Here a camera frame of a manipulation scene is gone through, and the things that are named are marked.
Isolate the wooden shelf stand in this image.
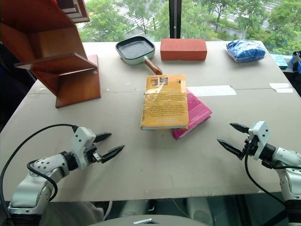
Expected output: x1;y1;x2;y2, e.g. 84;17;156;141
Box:
0;0;102;109

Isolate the grey rounded robot torso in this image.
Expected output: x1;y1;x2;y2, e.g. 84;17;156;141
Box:
89;213;214;226

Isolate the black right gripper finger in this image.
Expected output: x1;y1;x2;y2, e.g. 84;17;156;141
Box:
230;122;249;135
216;138;246;161

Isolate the white cable under table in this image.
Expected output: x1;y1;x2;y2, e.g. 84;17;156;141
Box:
103;200;113;221

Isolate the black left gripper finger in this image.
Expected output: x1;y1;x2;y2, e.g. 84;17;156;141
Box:
93;132;112;143
100;145;125;164

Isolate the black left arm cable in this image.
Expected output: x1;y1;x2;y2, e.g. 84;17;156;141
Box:
0;123;78;226

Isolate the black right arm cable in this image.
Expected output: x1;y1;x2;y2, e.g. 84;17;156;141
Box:
244;143;286;206

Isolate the teal box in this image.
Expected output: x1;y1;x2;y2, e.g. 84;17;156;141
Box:
270;53;289;69

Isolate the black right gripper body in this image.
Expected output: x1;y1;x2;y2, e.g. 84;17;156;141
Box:
243;133;259;157

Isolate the yellow book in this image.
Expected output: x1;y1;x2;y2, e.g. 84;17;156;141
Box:
140;74;190;131

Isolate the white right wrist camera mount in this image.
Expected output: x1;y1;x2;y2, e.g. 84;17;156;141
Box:
248;121;271;161

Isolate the red rectangular box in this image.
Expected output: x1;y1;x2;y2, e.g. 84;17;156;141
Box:
160;38;207;61

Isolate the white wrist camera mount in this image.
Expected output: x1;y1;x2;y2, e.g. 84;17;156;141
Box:
71;126;96;170
248;121;271;161

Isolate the pink book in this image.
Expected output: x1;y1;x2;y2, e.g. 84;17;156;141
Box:
172;88;213;141

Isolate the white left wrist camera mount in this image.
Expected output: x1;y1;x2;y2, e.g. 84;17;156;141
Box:
71;126;96;170

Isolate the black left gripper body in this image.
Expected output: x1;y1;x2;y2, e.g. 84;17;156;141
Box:
85;144;102;166

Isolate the blue plastic bag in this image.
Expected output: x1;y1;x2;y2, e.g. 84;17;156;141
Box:
226;39;267;63

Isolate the green square grill pan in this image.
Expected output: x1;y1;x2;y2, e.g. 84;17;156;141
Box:
115;36;163;75

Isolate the black window frame post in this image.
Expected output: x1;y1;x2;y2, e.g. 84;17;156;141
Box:
168;0;182;40

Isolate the small white tape strip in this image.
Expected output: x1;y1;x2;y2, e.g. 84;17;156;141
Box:
269;82;294;93

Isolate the blue object at edge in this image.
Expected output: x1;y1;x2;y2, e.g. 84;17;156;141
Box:
291;50;301;73

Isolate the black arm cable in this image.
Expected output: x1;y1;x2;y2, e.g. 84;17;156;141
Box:
244;143;286;206
0;123;78;226

